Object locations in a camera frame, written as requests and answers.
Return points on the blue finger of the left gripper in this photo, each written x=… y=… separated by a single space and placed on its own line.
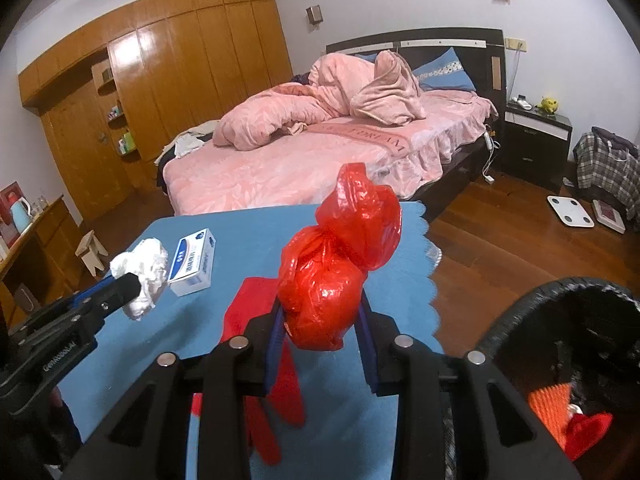
x=103 y=293

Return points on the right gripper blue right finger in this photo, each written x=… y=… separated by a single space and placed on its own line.
x=366 y=345

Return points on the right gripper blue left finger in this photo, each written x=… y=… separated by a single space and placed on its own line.
x=273 y=351

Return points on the white tissue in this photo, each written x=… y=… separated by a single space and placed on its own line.
x=148 y=261

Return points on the red knit gloves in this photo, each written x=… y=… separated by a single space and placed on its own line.
x=260 y=359

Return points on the red plastic bag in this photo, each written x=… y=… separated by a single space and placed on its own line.
x=324 y=266

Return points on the alcohol pads box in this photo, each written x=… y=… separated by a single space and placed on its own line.
x=192 y=266

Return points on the black trash bin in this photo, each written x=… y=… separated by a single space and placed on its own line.
x=583 y=331

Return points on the blue table cloth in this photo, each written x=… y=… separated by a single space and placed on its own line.
x=349 y=433

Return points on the wooden side cabinet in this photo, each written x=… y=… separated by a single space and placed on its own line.
x=43 y=260

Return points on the light blue kettle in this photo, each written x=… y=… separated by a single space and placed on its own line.
x=21 y=212

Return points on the clothes pile on bed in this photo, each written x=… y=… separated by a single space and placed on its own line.
x=189 y=140

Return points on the bed with pink sheet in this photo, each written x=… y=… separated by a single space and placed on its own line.
x=302 y=169

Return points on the wooden wardrobe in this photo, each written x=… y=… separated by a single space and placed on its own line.
x=114 y=92

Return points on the white power strip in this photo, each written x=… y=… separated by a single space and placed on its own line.
x=492 y=146

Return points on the white bathroom scale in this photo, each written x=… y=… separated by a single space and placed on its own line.
x=570 y=212

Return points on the pink duvet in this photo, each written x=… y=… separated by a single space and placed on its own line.
x=339 y=85

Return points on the black nightstand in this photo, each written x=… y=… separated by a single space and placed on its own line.
x=535 y=146

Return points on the book on floor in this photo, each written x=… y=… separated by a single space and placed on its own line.
x=608 y=216

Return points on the blue pillow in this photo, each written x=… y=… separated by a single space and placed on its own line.
x=444 y=73

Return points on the yellow plush toy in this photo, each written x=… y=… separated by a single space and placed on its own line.
x=548 y=106

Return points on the plaid shirt on chair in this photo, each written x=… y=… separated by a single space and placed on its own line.
x=607 y=161

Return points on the left wall lamp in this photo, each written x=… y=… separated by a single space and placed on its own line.
x=314 y=15

